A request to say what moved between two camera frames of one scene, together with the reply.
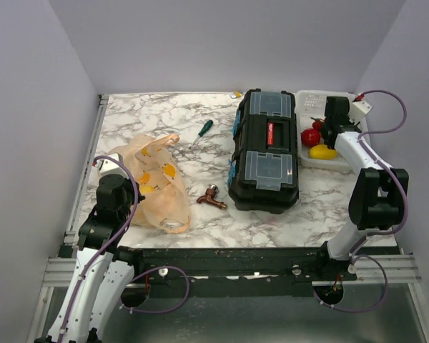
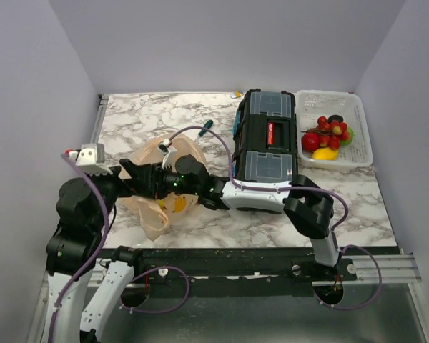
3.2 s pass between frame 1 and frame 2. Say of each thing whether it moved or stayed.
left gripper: moved
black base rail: stayed
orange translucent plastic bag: moved
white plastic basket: stayed
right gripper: moved
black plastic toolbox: stayed
